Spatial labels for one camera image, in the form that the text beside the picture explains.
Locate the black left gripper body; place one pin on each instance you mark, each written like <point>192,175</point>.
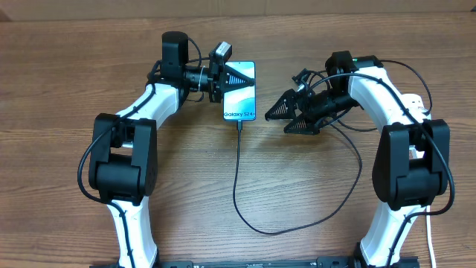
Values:
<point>213,80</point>

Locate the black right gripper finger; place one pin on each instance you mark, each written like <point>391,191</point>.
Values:
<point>302,125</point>
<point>284,108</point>

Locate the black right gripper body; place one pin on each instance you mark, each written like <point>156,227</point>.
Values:
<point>314,106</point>

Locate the Samsung Galaxy smartphone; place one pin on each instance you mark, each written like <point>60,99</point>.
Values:
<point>240,105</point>

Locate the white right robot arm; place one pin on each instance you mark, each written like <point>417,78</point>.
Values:
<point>411,165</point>

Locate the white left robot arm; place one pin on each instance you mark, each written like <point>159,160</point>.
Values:
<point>123,158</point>

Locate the white power strip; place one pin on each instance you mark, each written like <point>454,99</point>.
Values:
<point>415,106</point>

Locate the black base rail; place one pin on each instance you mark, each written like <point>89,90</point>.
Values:
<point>241,264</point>

